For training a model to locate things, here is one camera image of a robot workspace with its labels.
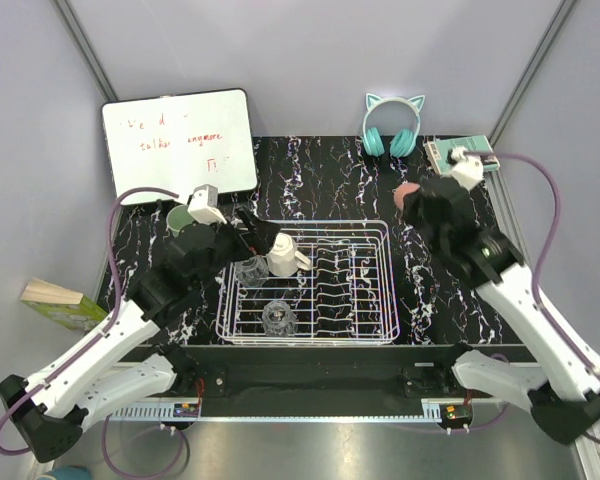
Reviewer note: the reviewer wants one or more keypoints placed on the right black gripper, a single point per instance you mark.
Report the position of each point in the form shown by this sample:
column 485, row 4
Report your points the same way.
column 410, row 204

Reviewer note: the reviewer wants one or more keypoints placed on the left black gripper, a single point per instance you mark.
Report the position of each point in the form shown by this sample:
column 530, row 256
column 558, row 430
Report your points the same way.
column 258, row 240

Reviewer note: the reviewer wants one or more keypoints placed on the clear glass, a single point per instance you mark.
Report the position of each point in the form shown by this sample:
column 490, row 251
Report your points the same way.
column 253, row 272
column 278, row 319

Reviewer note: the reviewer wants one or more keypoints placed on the pink plastic cup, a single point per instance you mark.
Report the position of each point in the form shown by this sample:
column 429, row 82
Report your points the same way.
column 402, row 191

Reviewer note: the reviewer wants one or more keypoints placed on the green plastic cup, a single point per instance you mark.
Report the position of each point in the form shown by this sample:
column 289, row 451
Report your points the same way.
column 177, row 219

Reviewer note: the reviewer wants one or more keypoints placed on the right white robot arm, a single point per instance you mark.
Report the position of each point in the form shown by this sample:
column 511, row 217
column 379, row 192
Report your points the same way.
column 562, row 394

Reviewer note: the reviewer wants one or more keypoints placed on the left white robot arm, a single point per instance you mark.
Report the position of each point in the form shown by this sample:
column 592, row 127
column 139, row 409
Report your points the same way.
column 53, row 407

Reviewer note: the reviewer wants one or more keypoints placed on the white faceted mug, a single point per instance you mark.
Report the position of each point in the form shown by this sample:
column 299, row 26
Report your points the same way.
column 284, row 259

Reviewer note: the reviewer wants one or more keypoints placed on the teal paperback book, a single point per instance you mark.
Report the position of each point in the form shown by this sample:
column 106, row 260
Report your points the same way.
column 437, row 150

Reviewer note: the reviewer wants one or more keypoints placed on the teal cat-ear headphones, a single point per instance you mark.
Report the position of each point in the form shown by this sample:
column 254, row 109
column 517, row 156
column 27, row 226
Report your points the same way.
column 392, row 121

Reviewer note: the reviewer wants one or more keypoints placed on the white dry-erase board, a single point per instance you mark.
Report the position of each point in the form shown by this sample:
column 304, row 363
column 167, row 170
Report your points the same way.
column 178, row 143

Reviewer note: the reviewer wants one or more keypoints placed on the green box with wood top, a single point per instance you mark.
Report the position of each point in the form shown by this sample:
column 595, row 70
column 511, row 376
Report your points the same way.
column 70, row 309

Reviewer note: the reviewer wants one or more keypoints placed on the blue round object at bottom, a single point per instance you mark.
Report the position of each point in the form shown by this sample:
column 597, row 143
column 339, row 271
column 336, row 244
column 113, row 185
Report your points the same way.
column 66, row 473

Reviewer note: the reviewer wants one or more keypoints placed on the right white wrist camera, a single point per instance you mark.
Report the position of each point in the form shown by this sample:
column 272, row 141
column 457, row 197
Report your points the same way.
column 465, row 168

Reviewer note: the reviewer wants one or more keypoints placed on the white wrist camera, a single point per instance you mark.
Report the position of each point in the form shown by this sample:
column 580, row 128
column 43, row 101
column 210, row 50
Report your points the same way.
column 465, row 168
column 202, row 206

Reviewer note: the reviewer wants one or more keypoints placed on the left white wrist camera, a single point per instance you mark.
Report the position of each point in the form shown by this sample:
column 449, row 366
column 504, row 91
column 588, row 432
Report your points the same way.
column 202, row 206

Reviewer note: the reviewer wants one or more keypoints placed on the white wire dish rack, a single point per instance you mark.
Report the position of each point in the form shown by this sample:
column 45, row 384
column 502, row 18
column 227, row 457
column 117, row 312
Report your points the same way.
column 347, row 298

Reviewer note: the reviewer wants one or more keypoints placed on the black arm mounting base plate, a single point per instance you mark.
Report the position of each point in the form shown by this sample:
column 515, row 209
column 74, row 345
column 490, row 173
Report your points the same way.
column 302, row 381

